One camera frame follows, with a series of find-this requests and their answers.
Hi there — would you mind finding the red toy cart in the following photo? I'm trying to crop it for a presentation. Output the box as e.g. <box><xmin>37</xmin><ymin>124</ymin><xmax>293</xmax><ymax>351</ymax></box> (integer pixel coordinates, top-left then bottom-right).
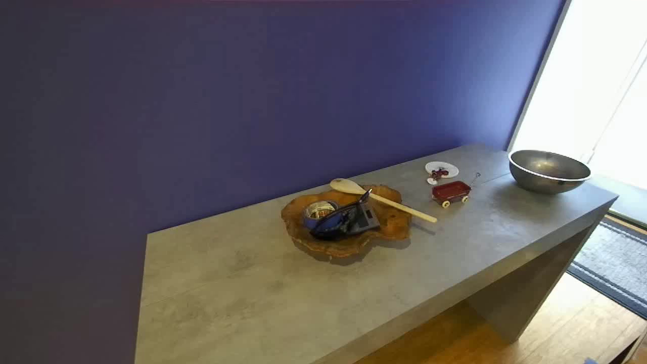
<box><xmin>431</xmin><ymin>180</ymin><xmax>474</xmax><ymax>211</ymax></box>

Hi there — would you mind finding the grey floor mat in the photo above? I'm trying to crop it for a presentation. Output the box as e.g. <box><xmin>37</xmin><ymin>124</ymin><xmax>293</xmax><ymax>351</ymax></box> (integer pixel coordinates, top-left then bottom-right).
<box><xmin>569</xmin><ymin>219</ymin><xmax>647</xmax><ymax>319</ymax></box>

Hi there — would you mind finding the small white cup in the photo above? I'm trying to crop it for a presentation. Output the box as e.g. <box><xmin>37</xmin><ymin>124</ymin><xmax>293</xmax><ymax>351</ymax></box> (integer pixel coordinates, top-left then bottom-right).
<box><xmin>304</xmin><ymin>199</ymin><xmax>338</xmax><ymax>223</ymax></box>

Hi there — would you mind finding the light wooden spoon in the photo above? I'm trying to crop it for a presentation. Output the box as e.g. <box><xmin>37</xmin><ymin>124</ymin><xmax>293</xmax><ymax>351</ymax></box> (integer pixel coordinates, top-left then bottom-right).
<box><xmin>327</xmin><ymin>176</ymin><xmax>439</xmax><ymax>226</ymax></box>

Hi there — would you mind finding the bright glass window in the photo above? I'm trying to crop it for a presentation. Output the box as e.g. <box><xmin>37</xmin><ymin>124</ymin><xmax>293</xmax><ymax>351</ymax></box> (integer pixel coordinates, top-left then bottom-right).
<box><xmin>510</xmin><ymin>0</ymin><xmax>647</xmax><ymax>192</ymax></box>

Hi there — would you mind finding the brown wooden tray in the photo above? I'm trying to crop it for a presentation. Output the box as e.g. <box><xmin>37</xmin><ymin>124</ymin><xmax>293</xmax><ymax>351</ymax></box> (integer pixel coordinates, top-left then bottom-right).
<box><xmin>280</xmin><ymin>181</ymin><xmax>413</xmax><ymax>263</ymax></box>

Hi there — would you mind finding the blue and black object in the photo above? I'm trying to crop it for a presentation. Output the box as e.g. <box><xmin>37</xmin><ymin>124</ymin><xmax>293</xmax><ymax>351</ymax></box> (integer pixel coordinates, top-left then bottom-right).
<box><xmin>305</xmin><ymin>190</ymin><xmax>381</xmax><ymax>242</ymax></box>

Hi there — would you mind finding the grey metal bowl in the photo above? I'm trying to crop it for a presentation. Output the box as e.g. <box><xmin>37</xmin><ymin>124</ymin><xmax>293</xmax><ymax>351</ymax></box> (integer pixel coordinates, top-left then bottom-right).
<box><xmin>508</xmin><ymin>148</ymin><xmax>592</xmax><ymax>196</ymax></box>

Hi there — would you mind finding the small white plate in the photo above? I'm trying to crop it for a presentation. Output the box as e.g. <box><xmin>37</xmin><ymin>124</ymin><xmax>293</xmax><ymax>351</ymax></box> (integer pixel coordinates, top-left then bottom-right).
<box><xmin>423</xmin><ymin>159</ymin><xmax>461</xmax><ymax>188</ymax></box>

